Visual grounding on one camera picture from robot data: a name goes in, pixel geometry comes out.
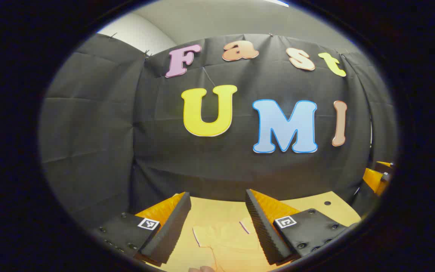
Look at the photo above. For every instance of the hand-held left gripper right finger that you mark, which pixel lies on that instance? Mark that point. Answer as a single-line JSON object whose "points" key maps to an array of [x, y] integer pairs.
{"points": [[261, 226]]}

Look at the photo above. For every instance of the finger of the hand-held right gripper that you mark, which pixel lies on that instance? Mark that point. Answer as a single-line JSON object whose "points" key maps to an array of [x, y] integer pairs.
{"points": [[384, 164], [373, 179]]}

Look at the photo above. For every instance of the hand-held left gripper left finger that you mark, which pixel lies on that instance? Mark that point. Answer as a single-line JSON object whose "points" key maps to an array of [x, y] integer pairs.
{"points": [[172, 226]]}

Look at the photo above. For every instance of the orange T-shirt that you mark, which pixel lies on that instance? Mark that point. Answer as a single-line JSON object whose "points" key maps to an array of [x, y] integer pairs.
{"points": [[229, 241]]}

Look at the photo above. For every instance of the black backdrop cloth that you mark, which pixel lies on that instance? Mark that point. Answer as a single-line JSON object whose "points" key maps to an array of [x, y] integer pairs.
{"points": [[217, 166]]}

